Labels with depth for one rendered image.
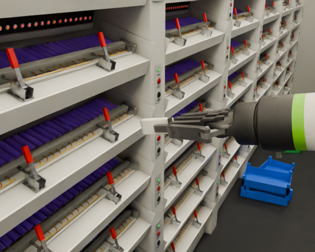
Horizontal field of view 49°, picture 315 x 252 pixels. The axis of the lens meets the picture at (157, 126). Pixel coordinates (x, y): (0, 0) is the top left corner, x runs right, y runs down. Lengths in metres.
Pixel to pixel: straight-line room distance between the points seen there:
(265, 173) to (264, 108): 2.01
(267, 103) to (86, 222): 0.58
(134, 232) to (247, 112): 0.73
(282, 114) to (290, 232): 1.70
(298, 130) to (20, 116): 0.47
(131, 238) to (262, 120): 0.74
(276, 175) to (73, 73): 1.97
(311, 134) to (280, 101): 0.07
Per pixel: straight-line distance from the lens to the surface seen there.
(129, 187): 1.09
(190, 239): 1.79
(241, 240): 2.10
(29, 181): 0.76
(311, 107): 0.57
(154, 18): 1.03
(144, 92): 1.06
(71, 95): 0.76
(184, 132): 0.62
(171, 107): 1.20
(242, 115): 0.59
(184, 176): 1.52
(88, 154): 0.87
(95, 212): 0.99
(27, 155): 0.74
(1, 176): 0.76
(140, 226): 1.24
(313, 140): 0.57
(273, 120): 0.57
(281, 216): 2.35
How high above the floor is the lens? 1.32
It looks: 22 degrees down
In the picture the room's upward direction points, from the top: straight up
